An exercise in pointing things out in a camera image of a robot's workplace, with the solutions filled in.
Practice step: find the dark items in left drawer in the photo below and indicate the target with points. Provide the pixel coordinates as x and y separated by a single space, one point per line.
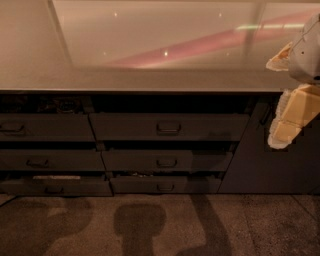
39 104

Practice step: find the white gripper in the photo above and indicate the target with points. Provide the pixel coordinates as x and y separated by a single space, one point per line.
306 59

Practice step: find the dark drawer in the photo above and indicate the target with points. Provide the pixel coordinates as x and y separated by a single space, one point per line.
45 128
89 186
171 127
165 185
166 160
50 160

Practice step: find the pale flat item bottom drawer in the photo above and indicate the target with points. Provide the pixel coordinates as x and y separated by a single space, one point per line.
56 177

